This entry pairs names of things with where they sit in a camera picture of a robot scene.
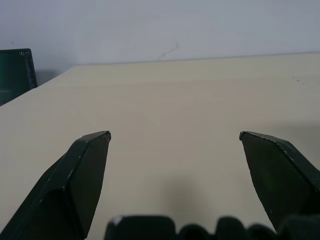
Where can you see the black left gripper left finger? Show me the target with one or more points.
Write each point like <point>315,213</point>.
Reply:
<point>65,185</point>

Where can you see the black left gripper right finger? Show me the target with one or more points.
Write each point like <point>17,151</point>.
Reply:
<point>277,175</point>

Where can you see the open dark-screen laptop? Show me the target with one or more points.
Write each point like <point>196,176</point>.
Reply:
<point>15,72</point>

